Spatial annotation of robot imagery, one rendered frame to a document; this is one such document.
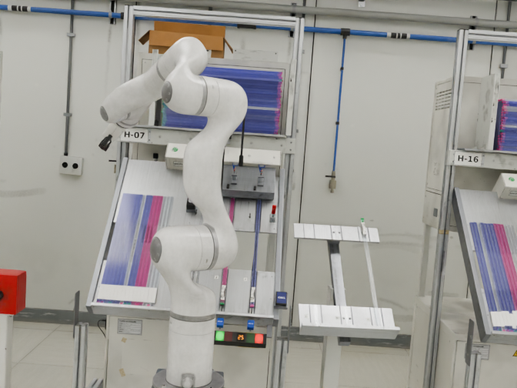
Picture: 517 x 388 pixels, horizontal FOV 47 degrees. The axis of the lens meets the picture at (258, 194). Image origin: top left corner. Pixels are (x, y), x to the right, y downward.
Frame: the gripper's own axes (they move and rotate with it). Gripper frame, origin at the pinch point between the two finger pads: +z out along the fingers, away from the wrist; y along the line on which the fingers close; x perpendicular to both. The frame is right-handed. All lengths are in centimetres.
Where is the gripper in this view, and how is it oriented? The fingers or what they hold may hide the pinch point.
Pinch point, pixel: (110, 138)
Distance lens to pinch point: 215.2
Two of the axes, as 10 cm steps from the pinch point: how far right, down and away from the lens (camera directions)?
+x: 7.6, 6.2, 1.9
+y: -4.1, 6.9, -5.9
